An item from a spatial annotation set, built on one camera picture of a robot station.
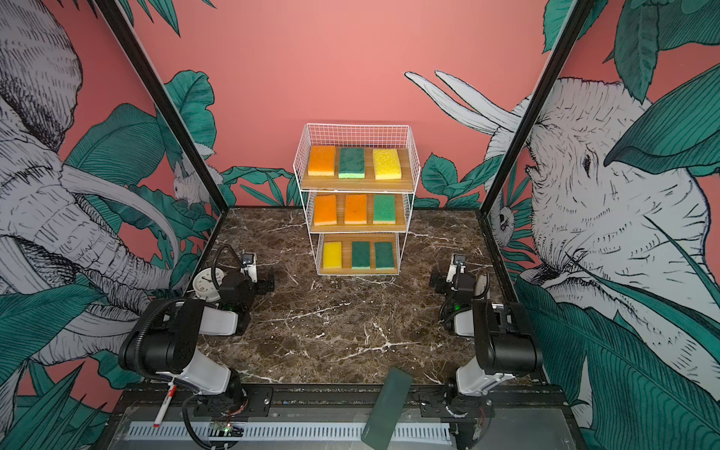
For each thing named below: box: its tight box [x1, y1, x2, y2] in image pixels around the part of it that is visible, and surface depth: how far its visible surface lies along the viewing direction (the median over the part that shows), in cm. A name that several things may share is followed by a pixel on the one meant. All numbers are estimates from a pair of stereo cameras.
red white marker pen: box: [153, 383, 178, 429], surface depth 74 cm
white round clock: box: [192, 267, 226, 302], surface depth 94 cm
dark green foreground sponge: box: [360, 366, 414, 450], surface depth 74 cm
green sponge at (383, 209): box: [373, 194, 396, 225], surface depth 86 cm
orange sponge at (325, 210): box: [313, 195, 338, 226], surface depth 87 cm
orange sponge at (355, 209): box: [345, 194, 368, 225], surface depth 86 cm
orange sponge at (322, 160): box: [307, 145, 337, 176], surface depth 76 cm
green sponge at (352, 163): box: [338, 147, 366, 180], surface depth 74 cm
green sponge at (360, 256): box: [351, 241, 371, 270], surface depth 103 cm
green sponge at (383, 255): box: [375, 241, 395, 270], surface depth 104 cm
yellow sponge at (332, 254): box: [323, 240, 343, 269], surface depth 106 cm
